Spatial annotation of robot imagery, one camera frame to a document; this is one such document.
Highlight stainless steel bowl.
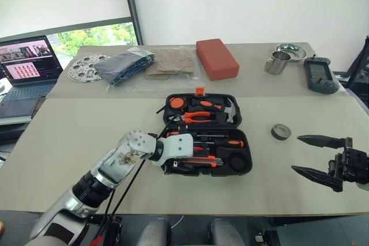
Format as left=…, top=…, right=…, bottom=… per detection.
left=272, top=43, right=307, bottom=63

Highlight black and orange utility knife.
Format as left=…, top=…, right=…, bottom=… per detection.
left=172, top=156, right=223, bottom=169

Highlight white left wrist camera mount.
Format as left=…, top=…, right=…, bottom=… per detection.
left=151, top=133, right=194, bottom=168

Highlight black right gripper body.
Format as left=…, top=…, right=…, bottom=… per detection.
left=328, top=137, right=369, bottom=184

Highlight small metal ring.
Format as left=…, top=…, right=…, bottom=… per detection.
left=271, top=123, right=292, bottom=141

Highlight open laptop computer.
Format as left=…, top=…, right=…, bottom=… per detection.
left=0, top=35, right=64, bottom=99

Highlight black and orange screwdriver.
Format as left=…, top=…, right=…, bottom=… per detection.
left=193, top=139, right=246, bottom=149

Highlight stainless steel cup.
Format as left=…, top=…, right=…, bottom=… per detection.
left=264, top=51, right=289, bottom=75

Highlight orange test pen screwdriver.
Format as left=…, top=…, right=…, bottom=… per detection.
left=192, top=145, right=211, bottom=155

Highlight dark window frame post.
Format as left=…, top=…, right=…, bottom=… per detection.
left=120, top=0, right=144, bottom=47

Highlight dark cloth in plastic bag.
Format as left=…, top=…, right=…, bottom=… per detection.
left=94, top=47, right=157, bottom=89

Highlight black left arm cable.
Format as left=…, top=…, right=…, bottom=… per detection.
left=92, top=115, right=185, bottom=244

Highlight orange handled pliers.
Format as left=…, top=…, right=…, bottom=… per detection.
left=179, top=111, right=214, bottom=125

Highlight red brick shaped box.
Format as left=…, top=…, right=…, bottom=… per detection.
left=195, top=37, right=240, bottom=82

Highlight black and orange claw hammer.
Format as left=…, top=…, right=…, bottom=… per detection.
left=190, top=97, right=236, bottom=123

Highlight black and orange tape measure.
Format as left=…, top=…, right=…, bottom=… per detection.
left=168, top=97, right=189, bottom=112

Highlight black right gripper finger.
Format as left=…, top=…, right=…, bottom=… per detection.
left=296, top=134, right=347, bottom=150
left=291, top=165, right=344, bottom=192

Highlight perforated round metal plate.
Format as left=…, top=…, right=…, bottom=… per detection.
left=66, top=54, right=112, bottom=84

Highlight black handheld game console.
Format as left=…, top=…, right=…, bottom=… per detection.
left=303, top=55, right=339, bottom=95

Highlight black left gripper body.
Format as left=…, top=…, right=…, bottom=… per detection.
left=163, top=158, right=188, bottom=175

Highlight black tool case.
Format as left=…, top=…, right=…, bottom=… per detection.
left=156, top=86, right=254, bottom=176

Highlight beige cloth in plastic bag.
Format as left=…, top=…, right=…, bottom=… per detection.
left=143, top=46, right=207, bottom=93

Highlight black chair frame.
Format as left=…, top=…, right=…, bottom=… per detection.
left=344, top=35, right=369, bottom=92

